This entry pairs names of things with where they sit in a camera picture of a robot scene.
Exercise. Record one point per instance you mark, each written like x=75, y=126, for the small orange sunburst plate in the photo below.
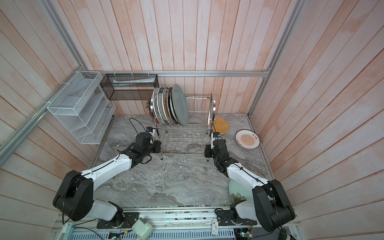
x=247, y=139

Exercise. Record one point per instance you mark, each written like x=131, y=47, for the utensils in red cup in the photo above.
x=148, y=105

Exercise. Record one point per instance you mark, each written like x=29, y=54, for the grey green plain plate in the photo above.
x=180, y=105

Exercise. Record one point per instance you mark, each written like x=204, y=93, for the black mesh wall basket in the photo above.
x=129, y=87

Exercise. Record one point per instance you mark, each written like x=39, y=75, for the white plate green text rim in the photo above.
x=160, y=118

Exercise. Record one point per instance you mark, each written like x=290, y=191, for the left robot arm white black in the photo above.
x=75, y=196

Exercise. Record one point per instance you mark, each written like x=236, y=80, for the black round plate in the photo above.
x=170, y=106

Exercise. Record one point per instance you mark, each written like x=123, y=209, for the light green lotus plate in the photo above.
x=238, y=192

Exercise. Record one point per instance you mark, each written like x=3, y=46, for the large orange sunburst plate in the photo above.
x=165, y=105

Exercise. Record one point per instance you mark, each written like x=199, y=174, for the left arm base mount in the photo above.
x=120, y=220

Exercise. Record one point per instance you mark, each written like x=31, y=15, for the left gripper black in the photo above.
x=157, y=144

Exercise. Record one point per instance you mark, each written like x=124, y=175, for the yellow woven round trivet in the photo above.
x=220, y=126

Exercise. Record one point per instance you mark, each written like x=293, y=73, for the cream plate red berry pattern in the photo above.
x=173, y=110

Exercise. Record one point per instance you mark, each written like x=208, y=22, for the white wire mesh shelf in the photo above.
x=83, y=110

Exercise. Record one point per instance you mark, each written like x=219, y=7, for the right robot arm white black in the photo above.
x=265, y=202

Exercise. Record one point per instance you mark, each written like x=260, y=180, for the white plate cloud line pattern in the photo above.
x=152, y=106

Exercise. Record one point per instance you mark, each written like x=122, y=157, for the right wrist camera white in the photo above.
x=214, y=136

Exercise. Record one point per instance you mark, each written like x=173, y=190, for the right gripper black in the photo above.
x=208, y=149

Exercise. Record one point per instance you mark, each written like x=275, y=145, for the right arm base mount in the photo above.
x=230, y=218

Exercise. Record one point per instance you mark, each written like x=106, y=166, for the white green box device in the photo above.
x=142, y=229

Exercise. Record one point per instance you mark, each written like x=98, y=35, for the stainless steel dish rack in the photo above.
x=193, y=138

